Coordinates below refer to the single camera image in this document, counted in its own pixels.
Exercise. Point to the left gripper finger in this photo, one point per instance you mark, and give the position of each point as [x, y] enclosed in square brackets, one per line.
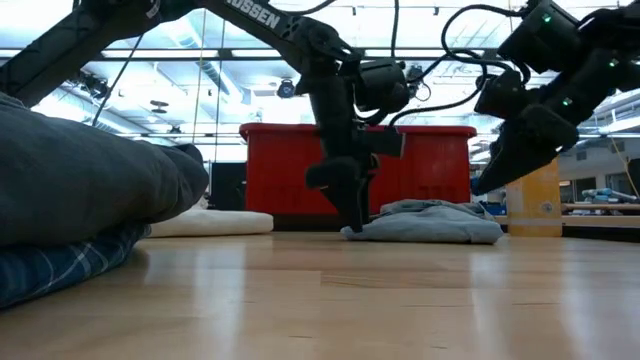
[345, 190]
[370, 180]

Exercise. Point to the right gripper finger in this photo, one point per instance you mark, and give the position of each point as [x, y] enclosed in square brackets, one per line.
[510, 160]

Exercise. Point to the light grey t-shirt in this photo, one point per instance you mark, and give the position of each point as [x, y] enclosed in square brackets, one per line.
[430, 225]

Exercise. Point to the dark grey garment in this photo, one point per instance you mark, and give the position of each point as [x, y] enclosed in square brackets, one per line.
[75, 175]

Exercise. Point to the blue plaid shorts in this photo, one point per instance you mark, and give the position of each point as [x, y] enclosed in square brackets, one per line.
[60, 265]

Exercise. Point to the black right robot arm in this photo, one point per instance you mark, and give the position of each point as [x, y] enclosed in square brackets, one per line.
[590, 50]

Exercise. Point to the red plastic laundry bin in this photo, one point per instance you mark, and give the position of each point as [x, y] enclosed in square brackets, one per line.
[280, 170]

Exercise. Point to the orange spray bottle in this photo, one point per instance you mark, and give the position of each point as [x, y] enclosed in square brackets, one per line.
[535, 200]

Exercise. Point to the black round hanging device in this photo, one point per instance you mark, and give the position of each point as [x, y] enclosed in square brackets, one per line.
[286, 89]

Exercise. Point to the blue grey bench equipment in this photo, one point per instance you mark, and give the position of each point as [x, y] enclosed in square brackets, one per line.
[607, 195]

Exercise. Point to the wooden workbench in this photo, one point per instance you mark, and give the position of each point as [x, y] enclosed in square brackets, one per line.
[600, 206]

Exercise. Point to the black computer monitor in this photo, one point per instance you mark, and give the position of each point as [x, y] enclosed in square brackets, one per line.
[227, 185]

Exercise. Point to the white folded cloth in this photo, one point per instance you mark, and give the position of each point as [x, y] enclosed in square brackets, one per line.
[210, 222]

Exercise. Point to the black ceiling disc fixture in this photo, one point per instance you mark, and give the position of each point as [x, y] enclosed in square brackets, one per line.
[159, 106]

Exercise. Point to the black ceiling track light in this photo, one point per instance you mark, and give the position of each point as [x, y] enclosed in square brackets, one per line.
[92, 85]

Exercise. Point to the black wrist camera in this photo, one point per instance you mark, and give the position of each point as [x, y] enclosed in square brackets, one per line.
[380, 85]
[502, 95]

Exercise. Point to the black overhead camera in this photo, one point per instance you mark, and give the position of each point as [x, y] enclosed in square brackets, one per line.
[419, 82]

